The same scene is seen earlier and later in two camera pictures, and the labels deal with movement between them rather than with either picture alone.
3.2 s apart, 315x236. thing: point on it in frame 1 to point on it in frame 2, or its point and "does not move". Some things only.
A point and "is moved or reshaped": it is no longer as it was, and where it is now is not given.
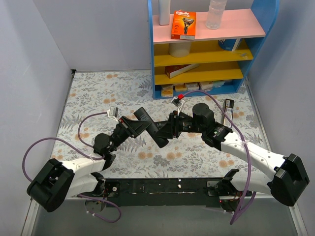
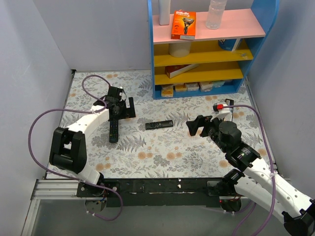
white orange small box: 206,85 does not move
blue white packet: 229,44 does not move
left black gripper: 128,126 to 120,111
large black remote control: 141,114 is moved or reshaped
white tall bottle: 164,12 does not move
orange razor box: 183,25 does not move
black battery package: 229,109 does not move
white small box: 192,86 does not move
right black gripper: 174,125 to 203,126
